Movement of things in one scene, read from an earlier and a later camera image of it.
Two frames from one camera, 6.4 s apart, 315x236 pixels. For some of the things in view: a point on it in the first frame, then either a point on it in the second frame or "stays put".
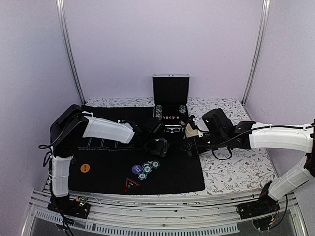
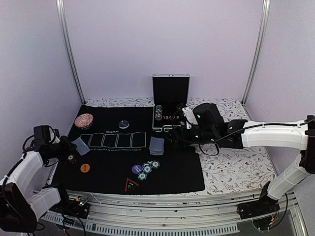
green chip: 142,176 stays put
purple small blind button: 137,169 stays put
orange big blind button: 84,167 stays put
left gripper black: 159,151 -> 69,150
